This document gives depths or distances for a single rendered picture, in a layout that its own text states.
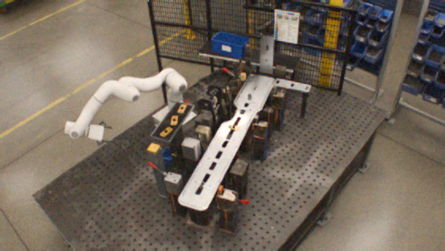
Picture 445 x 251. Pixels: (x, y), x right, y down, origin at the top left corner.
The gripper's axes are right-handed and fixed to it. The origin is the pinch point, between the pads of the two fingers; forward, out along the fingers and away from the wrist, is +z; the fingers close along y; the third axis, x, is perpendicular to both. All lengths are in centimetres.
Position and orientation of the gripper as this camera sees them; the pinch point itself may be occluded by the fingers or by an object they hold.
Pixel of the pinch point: (110, 134)
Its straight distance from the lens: 259.8
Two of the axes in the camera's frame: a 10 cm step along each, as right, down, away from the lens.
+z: 9.1, 1.7, 3.8
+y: -1.6, 9.9, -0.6
